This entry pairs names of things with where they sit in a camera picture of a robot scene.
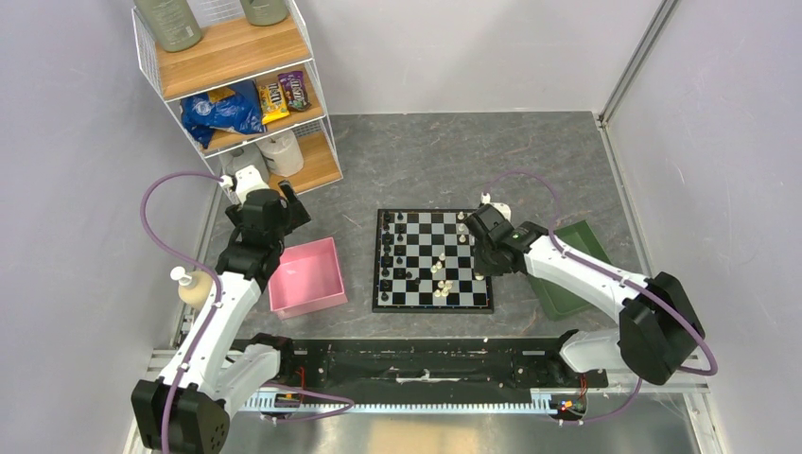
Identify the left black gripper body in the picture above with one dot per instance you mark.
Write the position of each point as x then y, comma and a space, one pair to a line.
293, 216

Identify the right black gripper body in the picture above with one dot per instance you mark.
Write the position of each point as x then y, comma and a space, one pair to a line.
484, 263

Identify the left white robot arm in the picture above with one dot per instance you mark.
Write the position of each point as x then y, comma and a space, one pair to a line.
189, 407

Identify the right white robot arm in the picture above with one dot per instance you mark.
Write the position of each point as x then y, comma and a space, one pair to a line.
657, 327

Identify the white paper roll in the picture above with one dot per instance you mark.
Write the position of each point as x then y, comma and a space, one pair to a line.
282, 153

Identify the black and white chessboard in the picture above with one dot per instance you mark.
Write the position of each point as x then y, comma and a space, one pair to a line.
424, 263

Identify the pink plastic bin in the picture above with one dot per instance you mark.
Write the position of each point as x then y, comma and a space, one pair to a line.
308, 279

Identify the translucent plastic jug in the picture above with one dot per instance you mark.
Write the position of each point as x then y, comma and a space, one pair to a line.
247, 155

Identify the green plastic bin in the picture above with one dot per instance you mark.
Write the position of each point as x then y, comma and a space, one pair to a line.
565, 286

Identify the blue snack bag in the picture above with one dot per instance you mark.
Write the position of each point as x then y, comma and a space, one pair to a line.
232, 108

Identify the yellow candy bag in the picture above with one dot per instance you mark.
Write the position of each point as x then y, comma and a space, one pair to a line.
272, 101

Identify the soap pump dispenser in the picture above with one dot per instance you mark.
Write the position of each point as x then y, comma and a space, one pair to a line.
194, 287

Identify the brown candy bag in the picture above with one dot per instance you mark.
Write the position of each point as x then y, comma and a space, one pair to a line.
293, 86

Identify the grey-green bottle right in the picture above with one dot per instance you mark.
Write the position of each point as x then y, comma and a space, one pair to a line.
264, 12

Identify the grey-green bottle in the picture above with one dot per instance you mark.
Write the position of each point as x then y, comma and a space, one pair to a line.
172, 23
264, 12

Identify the grey-green bottle left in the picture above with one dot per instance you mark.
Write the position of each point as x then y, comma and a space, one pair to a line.
172, 23

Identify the white wire wooden shelf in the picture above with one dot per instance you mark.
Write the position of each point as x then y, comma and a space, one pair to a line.
232, 50

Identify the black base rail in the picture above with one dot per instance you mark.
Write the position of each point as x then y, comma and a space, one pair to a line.
504, 375

